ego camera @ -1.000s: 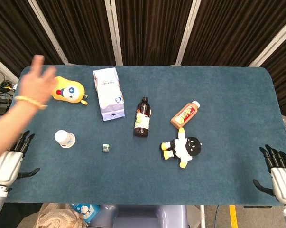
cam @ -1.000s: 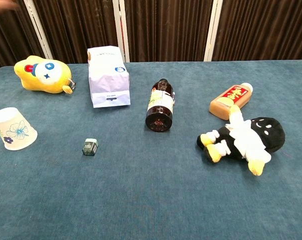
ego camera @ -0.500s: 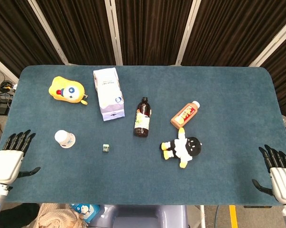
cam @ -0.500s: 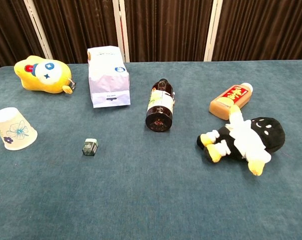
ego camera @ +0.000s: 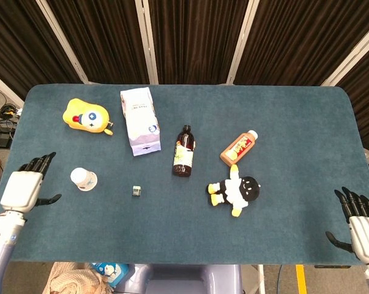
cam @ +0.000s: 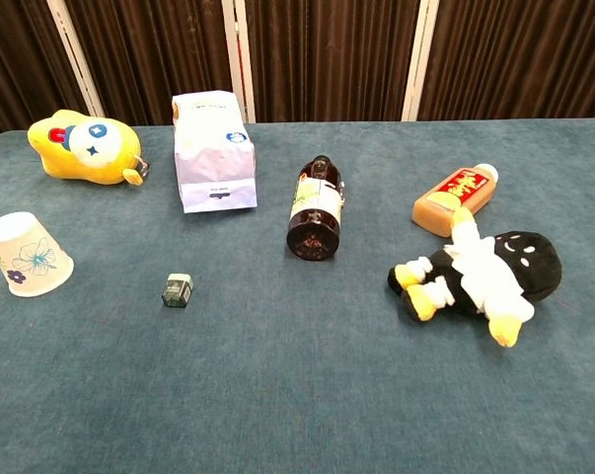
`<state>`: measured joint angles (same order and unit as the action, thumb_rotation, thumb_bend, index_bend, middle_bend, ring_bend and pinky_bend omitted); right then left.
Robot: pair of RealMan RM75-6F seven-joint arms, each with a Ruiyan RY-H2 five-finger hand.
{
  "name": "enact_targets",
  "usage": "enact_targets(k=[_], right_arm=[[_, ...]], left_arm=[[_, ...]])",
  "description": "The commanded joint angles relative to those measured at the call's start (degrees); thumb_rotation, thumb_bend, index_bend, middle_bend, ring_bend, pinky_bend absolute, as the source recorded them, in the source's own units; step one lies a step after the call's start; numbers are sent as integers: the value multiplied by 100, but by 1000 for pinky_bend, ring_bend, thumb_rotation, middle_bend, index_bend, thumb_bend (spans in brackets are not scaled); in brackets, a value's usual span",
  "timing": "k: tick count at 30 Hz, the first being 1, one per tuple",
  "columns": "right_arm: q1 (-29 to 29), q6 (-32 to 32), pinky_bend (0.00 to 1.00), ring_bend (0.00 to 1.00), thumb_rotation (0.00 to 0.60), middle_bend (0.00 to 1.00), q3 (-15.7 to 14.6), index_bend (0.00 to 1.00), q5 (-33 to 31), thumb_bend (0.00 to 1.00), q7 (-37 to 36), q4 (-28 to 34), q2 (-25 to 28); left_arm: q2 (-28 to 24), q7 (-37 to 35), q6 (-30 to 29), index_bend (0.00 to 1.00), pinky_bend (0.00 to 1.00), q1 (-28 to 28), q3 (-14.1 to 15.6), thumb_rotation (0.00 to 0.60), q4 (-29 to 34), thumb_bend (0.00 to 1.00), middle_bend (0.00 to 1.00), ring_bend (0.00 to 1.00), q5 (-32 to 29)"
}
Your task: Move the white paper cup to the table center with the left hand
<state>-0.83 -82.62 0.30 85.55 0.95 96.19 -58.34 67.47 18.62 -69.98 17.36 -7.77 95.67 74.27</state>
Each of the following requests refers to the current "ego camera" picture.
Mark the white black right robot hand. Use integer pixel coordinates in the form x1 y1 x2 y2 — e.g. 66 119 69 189
325 186 369 265

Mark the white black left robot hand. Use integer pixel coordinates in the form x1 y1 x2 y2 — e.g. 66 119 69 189
0 152 62 214

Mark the white floral paper cup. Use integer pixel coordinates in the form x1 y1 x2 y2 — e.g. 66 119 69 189
70 167 99 192

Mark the teal blue carpeted table surface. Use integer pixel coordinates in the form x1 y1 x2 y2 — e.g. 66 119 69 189
0 84 369 266

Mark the yellow one-eyed plush toy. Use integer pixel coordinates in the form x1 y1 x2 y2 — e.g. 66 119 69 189
62 97 114 136

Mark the beige knitted cloth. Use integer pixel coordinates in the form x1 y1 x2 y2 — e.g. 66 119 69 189
43 262 112 294

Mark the blue printed package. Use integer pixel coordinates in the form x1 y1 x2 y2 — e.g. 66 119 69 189
91 262 130 288

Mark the black white plush doll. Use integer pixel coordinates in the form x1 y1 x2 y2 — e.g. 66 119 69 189
206 164 261 217

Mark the white lilac paper bag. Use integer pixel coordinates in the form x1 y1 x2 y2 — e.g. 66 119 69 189
120 86 162 157

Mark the dark brown curtain panel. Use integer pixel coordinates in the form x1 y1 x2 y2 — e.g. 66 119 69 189
147 0 252 86
234 0 369 86
46 0 151 85
0 0 83 100

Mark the orange drink bottle red label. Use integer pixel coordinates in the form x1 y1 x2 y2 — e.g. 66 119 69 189
219 129 259 167

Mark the dark brown glass bottle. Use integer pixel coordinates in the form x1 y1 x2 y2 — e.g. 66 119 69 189
172 124 196 178

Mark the grey robot torso base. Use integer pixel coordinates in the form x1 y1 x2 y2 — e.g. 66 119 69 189
113 263 243 294

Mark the bundle of floor cables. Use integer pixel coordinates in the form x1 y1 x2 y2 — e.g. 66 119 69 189
0 103 23 124

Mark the white partition frame post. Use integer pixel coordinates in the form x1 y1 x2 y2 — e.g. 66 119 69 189
226 0 260 86
35 0 92 84
0 67 25 108
134 0 159 85
321 20 369 87

